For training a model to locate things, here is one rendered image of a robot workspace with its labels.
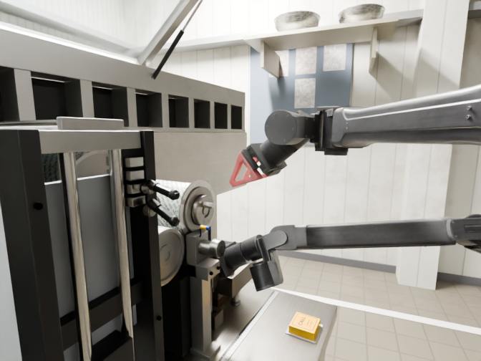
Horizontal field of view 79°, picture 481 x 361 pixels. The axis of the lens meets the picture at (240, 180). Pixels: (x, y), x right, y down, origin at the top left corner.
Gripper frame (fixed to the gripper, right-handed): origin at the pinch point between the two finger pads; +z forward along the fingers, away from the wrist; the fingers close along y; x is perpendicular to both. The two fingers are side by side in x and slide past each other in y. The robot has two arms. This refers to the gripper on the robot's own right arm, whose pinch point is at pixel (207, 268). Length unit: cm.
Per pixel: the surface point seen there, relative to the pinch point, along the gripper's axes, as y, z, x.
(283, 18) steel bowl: 186, -23, 138
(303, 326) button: 7.7, -14.9, -25.2
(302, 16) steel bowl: 188, -37, 129
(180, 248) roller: -12.8, -7.1, 8.3
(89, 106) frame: -10, 4, 54
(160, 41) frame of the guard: 12, -12, 69
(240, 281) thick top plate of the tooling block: 9.0, -1.5, -8.8
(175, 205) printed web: -11.9, -10.3, 17.7
